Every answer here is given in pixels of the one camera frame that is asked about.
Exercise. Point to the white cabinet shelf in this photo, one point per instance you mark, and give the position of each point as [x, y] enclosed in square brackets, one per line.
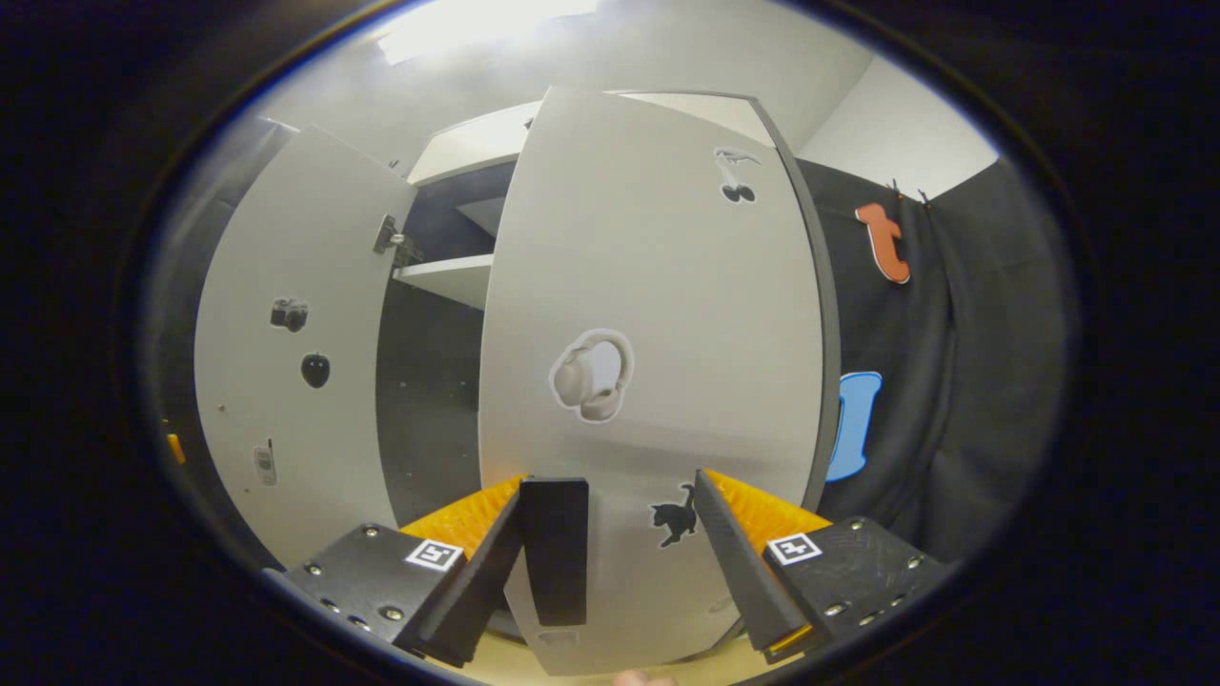
[448, 276]

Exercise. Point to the grey cabinet door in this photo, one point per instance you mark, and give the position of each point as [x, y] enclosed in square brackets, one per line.
[286, 238]
[648, 267]

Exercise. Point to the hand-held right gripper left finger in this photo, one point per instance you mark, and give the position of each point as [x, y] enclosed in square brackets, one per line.
[481, 581]

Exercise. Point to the grey cabinet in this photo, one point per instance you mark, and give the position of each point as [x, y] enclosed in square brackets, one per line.
[429, 381]

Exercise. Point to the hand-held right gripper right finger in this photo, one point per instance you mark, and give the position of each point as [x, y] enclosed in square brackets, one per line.
[743, 572]

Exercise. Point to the black backdrop cloth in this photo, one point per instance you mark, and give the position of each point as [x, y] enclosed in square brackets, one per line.
[982, 333]

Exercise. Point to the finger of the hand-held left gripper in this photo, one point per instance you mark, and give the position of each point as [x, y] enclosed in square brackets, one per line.
[175, 448]

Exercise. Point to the metal door hinge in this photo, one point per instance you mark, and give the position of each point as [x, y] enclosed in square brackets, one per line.
[389, 235]

